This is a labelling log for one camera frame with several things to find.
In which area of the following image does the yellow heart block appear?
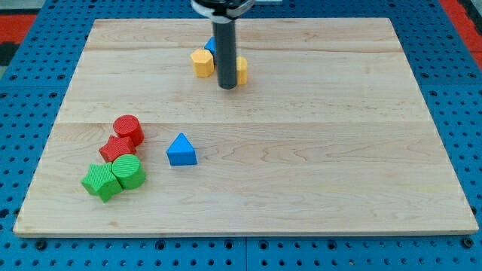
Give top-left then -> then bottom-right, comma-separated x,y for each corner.
236,56 -> 248,85

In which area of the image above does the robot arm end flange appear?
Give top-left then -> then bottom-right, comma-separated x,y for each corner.
191,0 -> 255,24

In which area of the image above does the yellow hexagon block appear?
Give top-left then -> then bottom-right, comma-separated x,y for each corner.
190,49 -> 215,78

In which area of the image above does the blue triangle block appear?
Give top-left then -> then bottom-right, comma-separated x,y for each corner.
166,133 -> 197,166

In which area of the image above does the wooden board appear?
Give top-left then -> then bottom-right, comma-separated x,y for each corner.
14,18 -> 479,238

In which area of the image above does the blue cube block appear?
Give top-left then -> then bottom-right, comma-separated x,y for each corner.
204,37 -> 216,56

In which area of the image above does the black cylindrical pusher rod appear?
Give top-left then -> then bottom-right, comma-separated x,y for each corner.
212,20 -> 237,90

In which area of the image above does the red cylinder block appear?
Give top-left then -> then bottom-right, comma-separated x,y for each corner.
113,114 -> 145,146

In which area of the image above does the green cylinder block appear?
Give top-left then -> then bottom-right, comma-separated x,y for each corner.
111,154 -> 146,190

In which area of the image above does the red star block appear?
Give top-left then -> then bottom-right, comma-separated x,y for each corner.
99,135 -> 136,163

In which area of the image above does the green star block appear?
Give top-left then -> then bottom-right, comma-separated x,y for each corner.
81,162 -> 123,202

